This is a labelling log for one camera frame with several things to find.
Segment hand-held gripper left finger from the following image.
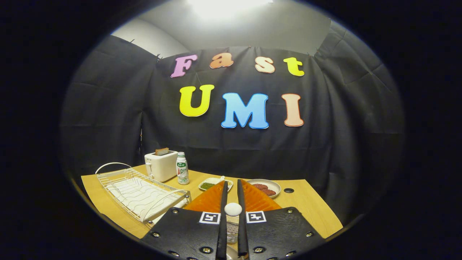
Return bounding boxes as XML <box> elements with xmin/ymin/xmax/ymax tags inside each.
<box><xmin>140</xmin><ymin>180</ymin><xmax>229</xmax><ymax>260</ymax></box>

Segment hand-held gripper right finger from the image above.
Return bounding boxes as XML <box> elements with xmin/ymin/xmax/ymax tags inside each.
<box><xmin>236</xmin><ymin>179</ymin><xmax>325</xmax><ymax>260</ymax></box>

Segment pink handled spoon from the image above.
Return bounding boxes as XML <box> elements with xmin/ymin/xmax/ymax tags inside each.
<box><xmin>224</xmin><ymin>203</ymin><xmax>243</xmax><ymax>244</ymax></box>

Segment white wire dish rack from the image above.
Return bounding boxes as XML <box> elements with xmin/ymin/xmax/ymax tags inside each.
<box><xmin>95</xmin><ymin>162</ymin><xmax>192</xmax><ymax>226</ymax></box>

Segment beige plate with meat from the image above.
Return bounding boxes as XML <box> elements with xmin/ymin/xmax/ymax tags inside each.
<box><xmin>247</xmin><ymin>179</ymin><xmax>282</xmax><ymax>199</ymax></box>

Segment white divided bean dish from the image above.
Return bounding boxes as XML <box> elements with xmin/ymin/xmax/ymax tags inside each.
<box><xmin>199</xmin><ymin>176</ymin><xmax>234</xmax><ymax>192</ymax></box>

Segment white drip tray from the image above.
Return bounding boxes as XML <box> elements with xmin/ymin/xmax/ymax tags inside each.
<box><xmin>108</xmin><ymin>177</ymin><xmax>188</xmax><ymax>224</ymax></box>

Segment white green label bottle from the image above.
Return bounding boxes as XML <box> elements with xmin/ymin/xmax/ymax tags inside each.
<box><xmin>176</xmin><ymin>152</ymin><xmax>190</xmax><ymax>185</ymax></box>

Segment white toaster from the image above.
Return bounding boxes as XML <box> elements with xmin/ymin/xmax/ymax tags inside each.
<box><xmin>144</xmin><ymin>151</ymin><xmax>178</xmax><ymax>183</ymax></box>

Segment black backdrop cloth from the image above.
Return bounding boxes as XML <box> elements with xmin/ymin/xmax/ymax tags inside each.
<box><xmin>60</xmin><ymin>20</ymin><xmax>405</xmax><ymax>224</ymax></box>

